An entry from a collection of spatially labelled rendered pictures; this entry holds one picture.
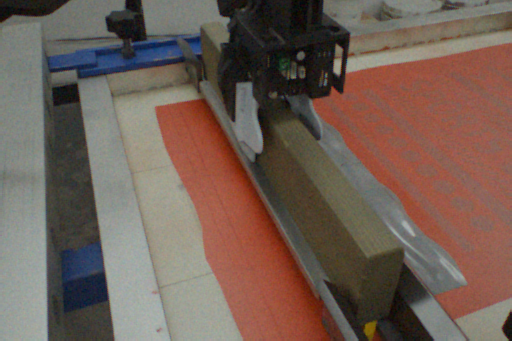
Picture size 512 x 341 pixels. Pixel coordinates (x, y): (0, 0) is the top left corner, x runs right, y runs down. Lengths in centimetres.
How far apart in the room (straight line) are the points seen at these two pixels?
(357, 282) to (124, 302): 17
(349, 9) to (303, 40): 223
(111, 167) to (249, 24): 22
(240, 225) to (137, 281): 13
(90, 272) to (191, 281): 12
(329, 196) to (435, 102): 39
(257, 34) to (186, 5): 221
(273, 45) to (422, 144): 32
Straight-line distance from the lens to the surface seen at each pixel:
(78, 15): 251
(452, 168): 59
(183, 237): 47
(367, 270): 32
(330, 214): 34
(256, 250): 46
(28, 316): 34
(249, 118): 43
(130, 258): 42
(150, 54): 71
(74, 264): 53
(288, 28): 35
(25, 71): 62
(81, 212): 198
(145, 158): 57
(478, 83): 78
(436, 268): 46
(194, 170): 55
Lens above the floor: 130
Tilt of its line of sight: 37 degrees down
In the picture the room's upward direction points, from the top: straight up
